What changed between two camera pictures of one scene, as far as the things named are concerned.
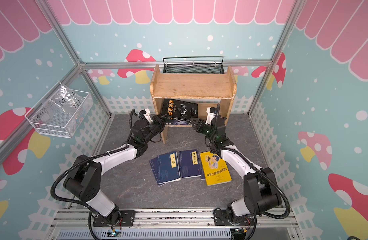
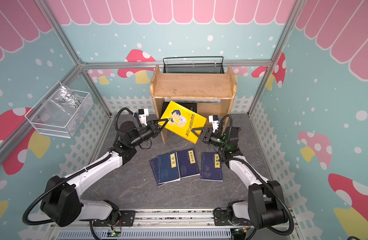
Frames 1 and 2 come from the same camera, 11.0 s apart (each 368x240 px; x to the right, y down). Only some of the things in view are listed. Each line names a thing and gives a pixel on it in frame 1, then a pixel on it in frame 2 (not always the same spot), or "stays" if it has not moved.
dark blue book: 165,168 stays
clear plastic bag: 69,100 stays
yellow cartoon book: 215,170 to 182,121
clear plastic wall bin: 62,114 stays
